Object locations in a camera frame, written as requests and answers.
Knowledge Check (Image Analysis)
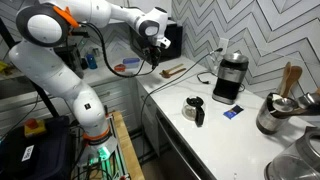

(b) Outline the black camera tripod stand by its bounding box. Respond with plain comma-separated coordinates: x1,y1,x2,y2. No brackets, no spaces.
0,18,61,118

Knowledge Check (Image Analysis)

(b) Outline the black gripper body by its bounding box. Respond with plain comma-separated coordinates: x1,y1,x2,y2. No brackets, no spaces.
143,46,161,64

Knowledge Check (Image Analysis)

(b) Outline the blue coffee packet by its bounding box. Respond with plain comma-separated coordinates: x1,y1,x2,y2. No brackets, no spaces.
223,105,243,119

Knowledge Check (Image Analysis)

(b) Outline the wooden spatula in holder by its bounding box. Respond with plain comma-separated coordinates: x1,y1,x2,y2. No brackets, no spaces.
279,62,291,95

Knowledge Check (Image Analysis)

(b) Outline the black equipment case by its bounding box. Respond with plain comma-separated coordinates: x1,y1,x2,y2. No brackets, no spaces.
0,116,73,180

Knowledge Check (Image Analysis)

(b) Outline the metal ladle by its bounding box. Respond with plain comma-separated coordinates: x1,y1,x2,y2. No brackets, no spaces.
272,92,320,113

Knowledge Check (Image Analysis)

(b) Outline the black silver coffee maker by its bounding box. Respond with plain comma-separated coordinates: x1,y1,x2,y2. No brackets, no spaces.
212,58,249,105

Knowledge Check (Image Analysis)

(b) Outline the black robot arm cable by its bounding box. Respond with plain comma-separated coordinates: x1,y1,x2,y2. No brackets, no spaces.
79,22,156,79

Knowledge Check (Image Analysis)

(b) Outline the steel utensil holder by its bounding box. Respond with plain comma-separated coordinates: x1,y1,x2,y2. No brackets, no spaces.
256,93,298,135

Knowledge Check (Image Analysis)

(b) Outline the blue bottle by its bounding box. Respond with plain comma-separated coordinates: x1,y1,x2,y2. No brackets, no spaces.
86,54,97,69

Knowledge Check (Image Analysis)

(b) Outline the glass coffee carafe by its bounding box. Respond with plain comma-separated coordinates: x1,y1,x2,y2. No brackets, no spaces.
182,96,205,127

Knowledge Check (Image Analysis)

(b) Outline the light wooden slotted spatula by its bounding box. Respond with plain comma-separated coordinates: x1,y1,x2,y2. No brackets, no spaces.
159,63,184,75

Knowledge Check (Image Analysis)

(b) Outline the orange round dish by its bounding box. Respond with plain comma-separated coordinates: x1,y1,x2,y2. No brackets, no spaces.
114,64,126,72

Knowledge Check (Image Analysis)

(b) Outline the dark wooden spoon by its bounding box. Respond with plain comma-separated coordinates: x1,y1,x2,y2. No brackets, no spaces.
162,68,186,78

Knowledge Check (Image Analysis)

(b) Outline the wooden spoon in holder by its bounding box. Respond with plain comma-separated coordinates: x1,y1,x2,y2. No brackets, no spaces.
282,66,302,97

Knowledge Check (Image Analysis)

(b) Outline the blue lidded plastic container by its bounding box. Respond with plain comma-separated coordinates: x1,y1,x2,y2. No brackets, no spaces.
123,58,140,69

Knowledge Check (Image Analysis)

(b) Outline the black power cable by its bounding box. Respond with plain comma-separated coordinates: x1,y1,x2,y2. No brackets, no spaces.
139,47,224,158

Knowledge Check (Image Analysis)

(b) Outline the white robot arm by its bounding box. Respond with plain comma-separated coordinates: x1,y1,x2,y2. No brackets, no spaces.
9,0,171,163

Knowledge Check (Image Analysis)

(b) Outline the yellow emergency stop box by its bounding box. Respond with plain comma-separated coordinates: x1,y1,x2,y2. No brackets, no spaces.
24,118,47,138

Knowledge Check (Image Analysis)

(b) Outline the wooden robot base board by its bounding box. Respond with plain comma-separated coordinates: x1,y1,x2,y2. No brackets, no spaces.
112,111,145,180

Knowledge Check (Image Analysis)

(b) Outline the white wall outlet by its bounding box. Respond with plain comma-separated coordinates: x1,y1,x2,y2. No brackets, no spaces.
218,38,229,55

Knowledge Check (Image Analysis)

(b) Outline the glass blender jar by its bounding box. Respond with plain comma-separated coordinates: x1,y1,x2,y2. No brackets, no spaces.
264,126,320,180

